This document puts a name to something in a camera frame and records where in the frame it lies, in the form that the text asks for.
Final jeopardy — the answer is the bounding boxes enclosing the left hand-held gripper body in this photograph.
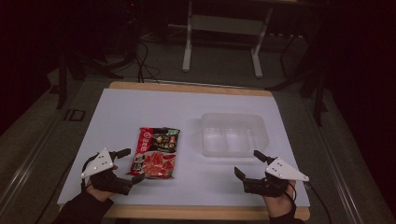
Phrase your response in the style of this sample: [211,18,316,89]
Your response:
[80,147,134,197]

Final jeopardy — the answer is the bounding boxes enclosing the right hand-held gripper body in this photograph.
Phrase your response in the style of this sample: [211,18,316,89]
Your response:
[242,156,310,198]

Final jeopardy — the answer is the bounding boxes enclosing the red seasoning packet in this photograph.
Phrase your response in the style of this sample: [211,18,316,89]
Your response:
[126,126,181,180]

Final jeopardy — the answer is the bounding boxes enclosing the clear plastic container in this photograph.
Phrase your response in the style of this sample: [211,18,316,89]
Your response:
[200,112,270,159]

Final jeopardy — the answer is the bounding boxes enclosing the person's left hand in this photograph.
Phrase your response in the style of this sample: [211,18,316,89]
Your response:
[85,164,120,203]

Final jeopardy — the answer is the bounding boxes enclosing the person's right hand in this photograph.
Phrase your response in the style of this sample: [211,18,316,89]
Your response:
[262,180,297,218]

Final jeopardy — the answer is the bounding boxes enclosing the white paper sheet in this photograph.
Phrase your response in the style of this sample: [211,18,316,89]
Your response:
[57,88,311,208]

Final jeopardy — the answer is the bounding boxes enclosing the small black floor plate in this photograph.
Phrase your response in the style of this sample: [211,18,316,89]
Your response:
[63,108,87,122]

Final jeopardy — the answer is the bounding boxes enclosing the black metal stand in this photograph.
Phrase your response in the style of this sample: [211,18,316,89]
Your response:
[55,51,124,110]
[266,18,329,128]

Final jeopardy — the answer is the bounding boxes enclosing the white metal stand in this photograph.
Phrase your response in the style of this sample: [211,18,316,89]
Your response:
[181,0,276,79]

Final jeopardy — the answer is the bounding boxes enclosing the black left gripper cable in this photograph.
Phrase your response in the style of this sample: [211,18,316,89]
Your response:
[79,154,98,192]

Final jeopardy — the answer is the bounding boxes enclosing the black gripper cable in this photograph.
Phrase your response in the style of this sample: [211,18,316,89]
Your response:
[304,181,333,224]
[79,154,98,192]

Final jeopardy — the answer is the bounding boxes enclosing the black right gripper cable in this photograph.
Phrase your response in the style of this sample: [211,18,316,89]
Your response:
[304,181,333,224]

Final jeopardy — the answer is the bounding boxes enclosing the metal floor rail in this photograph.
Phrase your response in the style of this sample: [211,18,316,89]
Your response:
[301,92,366,224]
[0,115,67,207]

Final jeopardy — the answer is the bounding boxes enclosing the black floor cables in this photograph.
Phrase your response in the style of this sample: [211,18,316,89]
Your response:
[133,39,163,84]

